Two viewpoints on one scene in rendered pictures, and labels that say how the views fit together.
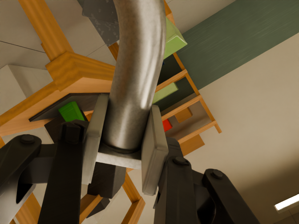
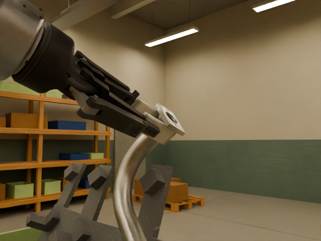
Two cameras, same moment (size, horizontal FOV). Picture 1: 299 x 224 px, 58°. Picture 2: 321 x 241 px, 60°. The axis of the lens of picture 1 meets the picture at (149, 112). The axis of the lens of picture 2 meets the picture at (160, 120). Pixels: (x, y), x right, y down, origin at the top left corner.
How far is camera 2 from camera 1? 0.38 m
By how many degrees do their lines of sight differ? 53
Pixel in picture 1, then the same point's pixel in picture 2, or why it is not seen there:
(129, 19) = (129, 159)
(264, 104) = (309, 92)
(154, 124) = not seen: hidden behind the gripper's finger
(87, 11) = (155, 180)
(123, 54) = (138, 150)
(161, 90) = not seen: outside the picture
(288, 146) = (308, 43)
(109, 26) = (163, 172)
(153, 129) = not seen: hidden behind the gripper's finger
